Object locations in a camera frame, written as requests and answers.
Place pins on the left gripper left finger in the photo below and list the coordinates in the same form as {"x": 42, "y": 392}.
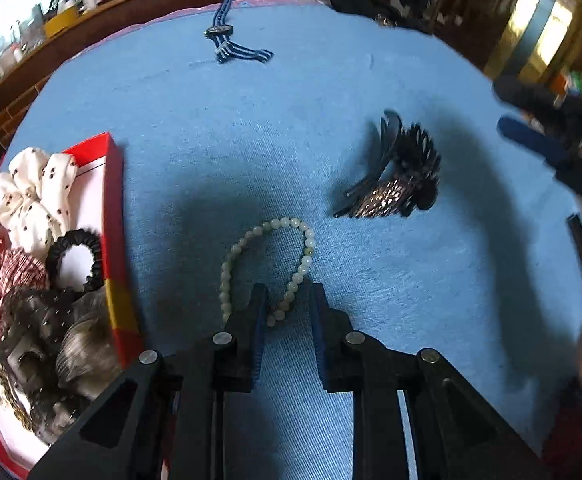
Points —
{"x": 164, "y": 417}

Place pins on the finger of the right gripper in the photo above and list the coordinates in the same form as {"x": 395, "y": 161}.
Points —
{"x": 533, "y": 99}
{"x": 533, "y": 140}

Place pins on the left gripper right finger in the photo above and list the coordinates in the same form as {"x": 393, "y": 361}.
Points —
{"x": 412, "y": 412}

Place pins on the grey organza scrunchie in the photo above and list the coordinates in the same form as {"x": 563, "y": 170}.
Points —
{"x": 57, "y": 349}

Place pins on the red checkered scrunchie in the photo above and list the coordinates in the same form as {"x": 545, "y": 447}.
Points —
{"x": 20, "y": 269}

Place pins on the white cherry print scrunchie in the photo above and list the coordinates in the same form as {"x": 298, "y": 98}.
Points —
{"x": 34, "y": 199}

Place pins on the red jewelry box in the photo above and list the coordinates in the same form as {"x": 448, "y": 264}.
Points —
{"x": 89, "y": 257}

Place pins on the black feather hair clip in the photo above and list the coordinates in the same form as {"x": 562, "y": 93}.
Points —
{"x": 404, "y": 178}

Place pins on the black bag on table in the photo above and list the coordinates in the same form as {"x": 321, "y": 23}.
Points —
{"x": 381, "y": 12}

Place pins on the blue tablecloth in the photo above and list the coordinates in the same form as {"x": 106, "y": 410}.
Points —
{"x": 488, "y": 276}

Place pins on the blue striped bolo tie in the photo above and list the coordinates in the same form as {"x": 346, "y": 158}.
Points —
{"x": 221, "y": 34}

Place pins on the wooden counter shelf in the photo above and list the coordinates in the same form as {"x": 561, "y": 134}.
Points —
{"x": 25, "y": 81}

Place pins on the yellow container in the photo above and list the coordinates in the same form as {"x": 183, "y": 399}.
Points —
{"x": 60, "y": 22}

